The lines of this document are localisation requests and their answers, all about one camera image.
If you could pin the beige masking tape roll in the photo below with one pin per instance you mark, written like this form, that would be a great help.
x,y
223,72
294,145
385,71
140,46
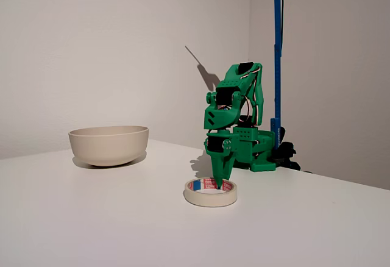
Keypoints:
x,y
210,200

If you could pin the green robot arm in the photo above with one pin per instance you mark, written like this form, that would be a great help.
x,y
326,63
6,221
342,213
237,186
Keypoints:
x,y
243,145

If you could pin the black table clamp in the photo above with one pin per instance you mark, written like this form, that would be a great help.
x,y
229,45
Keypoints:
x,y
287,152

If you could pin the beige round bowl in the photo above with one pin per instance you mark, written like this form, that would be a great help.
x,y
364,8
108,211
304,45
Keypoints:
x,y
108,145

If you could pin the blue camera pole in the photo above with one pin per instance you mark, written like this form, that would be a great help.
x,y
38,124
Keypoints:
x,y
278,66

